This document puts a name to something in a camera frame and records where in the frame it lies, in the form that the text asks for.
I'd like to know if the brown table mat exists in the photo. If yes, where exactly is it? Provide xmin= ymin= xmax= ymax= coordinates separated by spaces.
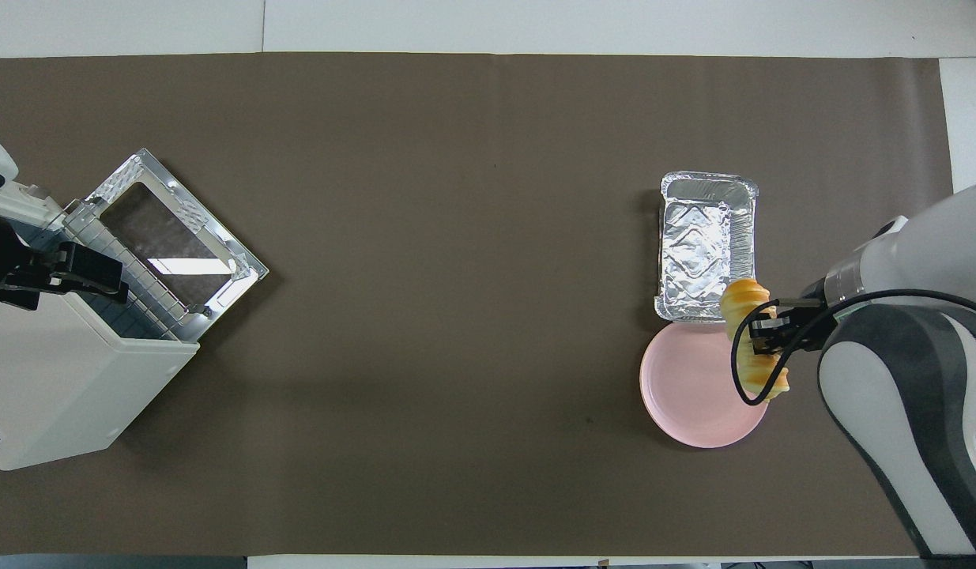
xmin=0 ymin=52 xmax=976 ymax=556

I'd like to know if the silver glass oven door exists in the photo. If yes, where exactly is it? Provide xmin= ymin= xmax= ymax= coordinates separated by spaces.
xmin=85 ymin=148 xmax=269 ymax=342

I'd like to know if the aluminium foil tray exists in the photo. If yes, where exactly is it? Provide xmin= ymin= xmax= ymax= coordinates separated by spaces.
xmin=654 ymin=171 xmax=759 ymax=323

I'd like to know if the cream toaster oven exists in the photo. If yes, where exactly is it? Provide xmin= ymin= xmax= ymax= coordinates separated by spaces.
xmin=0 ymin=180 xmax=200 ymax=473

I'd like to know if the metal oven wire rack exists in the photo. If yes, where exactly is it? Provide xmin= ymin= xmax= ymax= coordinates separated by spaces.
xmin=61 ymin=202 xmax=200 ymax=342

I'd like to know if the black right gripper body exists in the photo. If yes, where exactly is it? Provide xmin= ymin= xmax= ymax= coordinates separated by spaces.
xmin=778 ymin=299 xmax=832 ymax=352

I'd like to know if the sliced yellow bread loaf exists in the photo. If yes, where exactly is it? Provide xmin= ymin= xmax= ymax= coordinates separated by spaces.
xmin=721 ymin=278 xmax=791 ymax=404

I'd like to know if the pink round plate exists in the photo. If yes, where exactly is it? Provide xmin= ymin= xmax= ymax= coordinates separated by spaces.
xmin=639 ymin=320 xmax=773 ymax=450

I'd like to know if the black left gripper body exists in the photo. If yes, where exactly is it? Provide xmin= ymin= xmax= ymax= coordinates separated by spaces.
xmin=0 ymin=213 xmax=62 ymax=305

